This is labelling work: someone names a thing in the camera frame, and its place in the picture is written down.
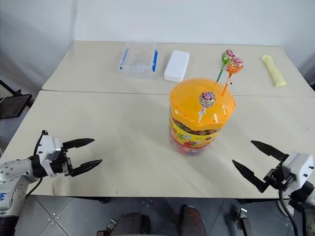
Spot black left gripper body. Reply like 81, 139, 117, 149
50, 145, 75, 177

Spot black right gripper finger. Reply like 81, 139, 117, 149
250, 140, 289, 162
232, 159, 268, 194

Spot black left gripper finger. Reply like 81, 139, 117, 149
62, 138, 95, 151
70, 159, 103, 177

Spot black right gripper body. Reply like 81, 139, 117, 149
262, 160, 296, 192

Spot white stick lollipop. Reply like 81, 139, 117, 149
197, 91, 218, 123

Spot orange stick lollipop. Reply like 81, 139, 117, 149
221, 57, 244, 97

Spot green stick lollipop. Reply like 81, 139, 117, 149
216, 49, 238, 84

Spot clear candy jar colourful label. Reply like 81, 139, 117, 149
168, 115, 221, 157

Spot black stand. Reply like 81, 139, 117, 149
0, 79, 33, 121

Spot pale yellow rolled cloth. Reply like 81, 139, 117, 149
261, 54, 289, 88

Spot orange perforated jar lid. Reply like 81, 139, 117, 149
169, 77, 237, 131

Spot clear plastic box blue clasps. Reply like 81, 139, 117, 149
117, 41, 159, 80

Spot white rectangular case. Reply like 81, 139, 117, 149
163, 50, 190, 83

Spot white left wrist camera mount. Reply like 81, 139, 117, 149
36, 134, 62, 178

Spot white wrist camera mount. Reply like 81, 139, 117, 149
36, 134, 62, 178
281, 151, 315, 189

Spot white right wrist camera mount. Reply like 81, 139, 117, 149
281, 151, 315, 189

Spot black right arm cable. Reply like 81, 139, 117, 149
277, 189, 300, 236

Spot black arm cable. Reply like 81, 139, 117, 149
25, 130, 49, 198
277, 189, 300, 236

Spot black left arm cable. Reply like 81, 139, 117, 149
25, 130, 49, 198

